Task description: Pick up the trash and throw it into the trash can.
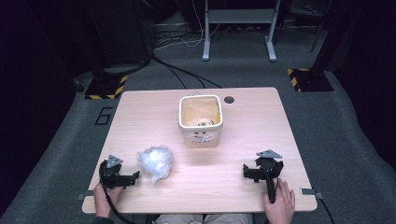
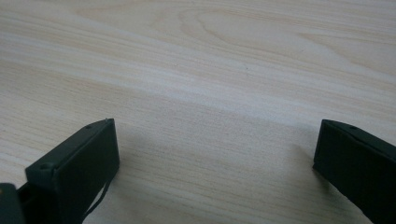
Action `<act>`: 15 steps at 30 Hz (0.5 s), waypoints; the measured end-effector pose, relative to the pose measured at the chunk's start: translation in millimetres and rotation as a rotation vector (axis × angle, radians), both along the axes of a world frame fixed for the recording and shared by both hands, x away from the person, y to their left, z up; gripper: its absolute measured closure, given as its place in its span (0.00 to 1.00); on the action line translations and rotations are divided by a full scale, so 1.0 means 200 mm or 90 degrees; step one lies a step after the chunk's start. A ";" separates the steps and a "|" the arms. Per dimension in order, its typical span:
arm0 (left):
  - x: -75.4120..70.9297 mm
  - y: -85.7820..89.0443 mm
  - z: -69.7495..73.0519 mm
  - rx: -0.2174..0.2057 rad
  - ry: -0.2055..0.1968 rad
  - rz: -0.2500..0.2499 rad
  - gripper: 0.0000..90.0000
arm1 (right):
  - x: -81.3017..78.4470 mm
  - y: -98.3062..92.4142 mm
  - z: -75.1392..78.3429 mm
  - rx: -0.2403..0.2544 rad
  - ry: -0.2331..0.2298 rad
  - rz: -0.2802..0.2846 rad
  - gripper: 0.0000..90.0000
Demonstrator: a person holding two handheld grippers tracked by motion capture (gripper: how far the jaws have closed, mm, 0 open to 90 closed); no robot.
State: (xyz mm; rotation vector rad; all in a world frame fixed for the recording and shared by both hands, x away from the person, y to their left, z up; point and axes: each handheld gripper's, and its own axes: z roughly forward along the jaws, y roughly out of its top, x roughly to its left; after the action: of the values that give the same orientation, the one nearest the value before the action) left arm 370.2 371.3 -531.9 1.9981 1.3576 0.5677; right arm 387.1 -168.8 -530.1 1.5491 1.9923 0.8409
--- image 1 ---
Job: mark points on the black yellow striped base plate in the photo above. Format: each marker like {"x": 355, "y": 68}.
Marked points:
{"x": 106, "y": 88}
{"x": 309, "y": 80}

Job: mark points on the person's left hand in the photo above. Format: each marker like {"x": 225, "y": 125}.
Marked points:
{"x": 104, "y": 197}

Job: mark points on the grey metal table bracket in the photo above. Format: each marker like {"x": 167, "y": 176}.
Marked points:
{"x": 83, "y": 196}
{"x": 311, "y": 192}

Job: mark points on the person's right hand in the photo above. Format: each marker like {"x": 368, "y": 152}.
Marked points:
{"x": 280, "y": 203}

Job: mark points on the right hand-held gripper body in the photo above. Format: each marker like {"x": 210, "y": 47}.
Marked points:
{"x": 267, "y": 166}

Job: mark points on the person's legs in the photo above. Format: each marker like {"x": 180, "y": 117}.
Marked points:
{"x": 204, "y": 219}

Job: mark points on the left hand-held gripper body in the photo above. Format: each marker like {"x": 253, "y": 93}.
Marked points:
{"x": 112, "y": 174}

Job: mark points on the white square trash bin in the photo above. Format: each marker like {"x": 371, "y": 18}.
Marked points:
{"x": 200, "y": 124}

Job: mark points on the white metal stand frame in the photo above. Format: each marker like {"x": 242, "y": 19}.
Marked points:
{"x": 207, "y": 37}

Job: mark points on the clear bin liner bag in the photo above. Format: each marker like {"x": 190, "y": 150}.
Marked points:
{"x": 199, "y": 112}

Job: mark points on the clear plastic bag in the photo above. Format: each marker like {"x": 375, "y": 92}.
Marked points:
{"x": 155, "y": 161}

